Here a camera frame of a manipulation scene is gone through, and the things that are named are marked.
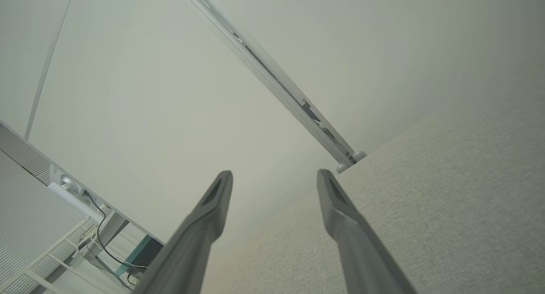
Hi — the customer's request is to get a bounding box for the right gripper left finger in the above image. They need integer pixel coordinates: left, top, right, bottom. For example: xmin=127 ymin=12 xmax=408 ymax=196
xmin=133 ymin=170 xmax=234 ymax=294

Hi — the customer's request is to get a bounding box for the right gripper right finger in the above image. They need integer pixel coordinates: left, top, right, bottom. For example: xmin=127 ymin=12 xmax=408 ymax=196
xmin=316 ymin=169 xmax=419 ymax=294

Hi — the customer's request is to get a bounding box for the teal box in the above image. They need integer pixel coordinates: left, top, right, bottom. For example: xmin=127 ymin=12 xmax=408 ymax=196
xmin=114 ymin=234 xmax=165 ymax=278

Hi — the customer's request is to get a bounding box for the white tube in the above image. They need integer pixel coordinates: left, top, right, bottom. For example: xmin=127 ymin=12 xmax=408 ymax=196
xmin=47 ymin=182 xmax=105 ymax=223

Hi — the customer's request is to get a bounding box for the white trim strip with socket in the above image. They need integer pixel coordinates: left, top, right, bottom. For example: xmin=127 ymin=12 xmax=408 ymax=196
xmin=48 ymin=163 xmax=166 ymax=246

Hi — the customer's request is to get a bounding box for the white slatted panel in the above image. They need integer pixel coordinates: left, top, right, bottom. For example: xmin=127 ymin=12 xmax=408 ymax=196
xmin=0 ymin=123 xmax=112 ymax=294

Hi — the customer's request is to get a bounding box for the black background cable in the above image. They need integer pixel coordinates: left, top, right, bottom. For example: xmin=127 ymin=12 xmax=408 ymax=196
xmin=83 ymin=191 xmax=149 ymax=270

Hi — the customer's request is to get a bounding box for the white wire rack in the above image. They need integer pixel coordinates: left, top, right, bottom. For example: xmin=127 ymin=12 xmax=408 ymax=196
xmin=0 ymin=226 xmax=130 ymax=294

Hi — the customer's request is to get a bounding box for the grey metal partition post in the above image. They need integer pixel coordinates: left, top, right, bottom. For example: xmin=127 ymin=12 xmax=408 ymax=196
xmin=170 ymin=0 xmax=358 ymax=165

